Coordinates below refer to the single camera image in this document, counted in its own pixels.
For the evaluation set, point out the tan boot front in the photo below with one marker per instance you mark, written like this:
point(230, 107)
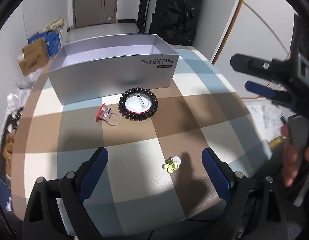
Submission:
point(7, 155)

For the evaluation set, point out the grey door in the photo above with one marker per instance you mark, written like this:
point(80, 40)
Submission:
point(94, 12)

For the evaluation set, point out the tan boot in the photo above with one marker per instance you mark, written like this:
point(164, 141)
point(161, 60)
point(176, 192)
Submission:
point(7, 155)
point(10, 138)

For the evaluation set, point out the grey cardboard phone box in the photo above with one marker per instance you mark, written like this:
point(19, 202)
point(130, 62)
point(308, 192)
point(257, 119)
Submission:
point(108, 65)

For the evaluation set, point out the blue jordan shoe box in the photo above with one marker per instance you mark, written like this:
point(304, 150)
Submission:
point(5, 197)

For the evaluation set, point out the tan boot rear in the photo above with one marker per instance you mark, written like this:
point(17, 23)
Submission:
point(10, 138)

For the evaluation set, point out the black metal stand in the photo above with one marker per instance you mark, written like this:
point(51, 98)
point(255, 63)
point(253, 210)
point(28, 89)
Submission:
point(142, 15)

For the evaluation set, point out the white plastic parcel bag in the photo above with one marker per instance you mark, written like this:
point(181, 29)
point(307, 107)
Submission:
point(16, 100)

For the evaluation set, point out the black backpack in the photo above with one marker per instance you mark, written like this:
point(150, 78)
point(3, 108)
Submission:
point(175, 21)

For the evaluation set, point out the beige bag of clothes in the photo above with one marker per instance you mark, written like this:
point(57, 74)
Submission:
point(59, 25)

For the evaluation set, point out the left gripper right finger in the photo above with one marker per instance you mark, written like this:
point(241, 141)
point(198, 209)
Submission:
point(253, 209)

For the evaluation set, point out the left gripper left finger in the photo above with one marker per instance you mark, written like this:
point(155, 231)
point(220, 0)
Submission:
point(43, 218)

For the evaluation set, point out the person's right hand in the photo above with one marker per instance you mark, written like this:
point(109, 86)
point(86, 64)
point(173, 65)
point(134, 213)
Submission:
point(290, 165)

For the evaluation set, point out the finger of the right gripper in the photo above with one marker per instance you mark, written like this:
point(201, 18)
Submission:
point(275, 70)
point(277, 97)

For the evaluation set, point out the blue cardboard box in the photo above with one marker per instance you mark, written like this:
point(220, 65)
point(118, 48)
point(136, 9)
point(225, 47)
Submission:
point(51, 39)

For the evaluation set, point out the brown cardboard box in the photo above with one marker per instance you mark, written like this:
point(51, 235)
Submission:
point(33, 56)

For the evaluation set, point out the checkered table mat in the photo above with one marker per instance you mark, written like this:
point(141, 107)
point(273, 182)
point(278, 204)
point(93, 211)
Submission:
point(135, 194)

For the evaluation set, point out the grey plastic parcel bag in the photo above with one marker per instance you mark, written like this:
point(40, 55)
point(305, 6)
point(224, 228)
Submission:
point(28, 81)

